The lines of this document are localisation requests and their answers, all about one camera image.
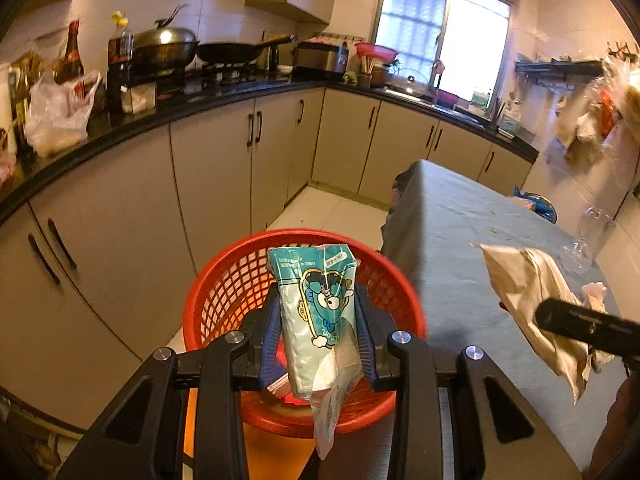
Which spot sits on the steel wok with lid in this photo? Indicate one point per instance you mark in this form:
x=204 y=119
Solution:
x=165 y=47

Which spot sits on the black countertop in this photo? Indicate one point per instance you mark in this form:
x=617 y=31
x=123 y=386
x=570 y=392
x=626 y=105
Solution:
x=33 y=174

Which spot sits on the clear glass pitcher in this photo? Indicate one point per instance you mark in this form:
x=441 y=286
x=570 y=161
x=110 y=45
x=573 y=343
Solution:
x=593 y=229

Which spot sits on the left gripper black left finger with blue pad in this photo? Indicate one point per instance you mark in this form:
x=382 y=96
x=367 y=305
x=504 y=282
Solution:
x=140 y=434

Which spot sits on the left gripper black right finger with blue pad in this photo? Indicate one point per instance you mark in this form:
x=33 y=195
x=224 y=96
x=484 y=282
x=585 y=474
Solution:
x=495 y=432

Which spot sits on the dark soy sauce bottle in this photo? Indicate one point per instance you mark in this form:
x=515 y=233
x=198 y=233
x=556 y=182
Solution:
x=120 y=52

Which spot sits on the blue bag on stool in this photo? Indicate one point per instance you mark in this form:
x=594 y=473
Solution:
x=536 y=203

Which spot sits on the black frying pan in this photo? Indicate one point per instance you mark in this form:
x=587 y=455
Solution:
x=230 y=53

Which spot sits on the red-cap sauce bottle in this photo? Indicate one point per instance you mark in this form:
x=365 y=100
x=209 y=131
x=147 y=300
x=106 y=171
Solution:
x=70 y=67

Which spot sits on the black wall shelf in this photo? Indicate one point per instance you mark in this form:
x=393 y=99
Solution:
x=559 y=70

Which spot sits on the kitchen window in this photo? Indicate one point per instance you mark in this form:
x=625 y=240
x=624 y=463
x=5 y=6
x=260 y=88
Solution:
x=457 y=46

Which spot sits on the clear plastic bag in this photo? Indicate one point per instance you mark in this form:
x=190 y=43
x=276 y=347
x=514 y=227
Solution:
x=594 y=294

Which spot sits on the teal cartoon tissue pack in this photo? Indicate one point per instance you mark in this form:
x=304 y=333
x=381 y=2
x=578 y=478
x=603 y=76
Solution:
x=316 y=287

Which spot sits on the white plastic bag on counter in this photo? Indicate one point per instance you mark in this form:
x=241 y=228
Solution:
x=58 y=114

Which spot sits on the steel rice cooker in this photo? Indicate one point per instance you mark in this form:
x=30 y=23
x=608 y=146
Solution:
x=319 y=61

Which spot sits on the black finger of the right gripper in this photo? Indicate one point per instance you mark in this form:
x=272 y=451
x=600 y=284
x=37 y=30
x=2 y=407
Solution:
x=601 y=331

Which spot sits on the grey-blue tablecloth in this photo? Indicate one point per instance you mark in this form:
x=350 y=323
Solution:
x=433 y=233

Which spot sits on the person's right hand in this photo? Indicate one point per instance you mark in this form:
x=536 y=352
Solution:
x=621 y=416

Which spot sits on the red colander bowl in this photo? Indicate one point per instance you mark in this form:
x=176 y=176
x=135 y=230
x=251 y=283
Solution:
x=375 y=52

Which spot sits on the small white cup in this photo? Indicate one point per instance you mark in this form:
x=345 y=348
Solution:
x=138 y=99

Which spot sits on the red box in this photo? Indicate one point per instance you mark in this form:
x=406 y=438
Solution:
x=282 y=391

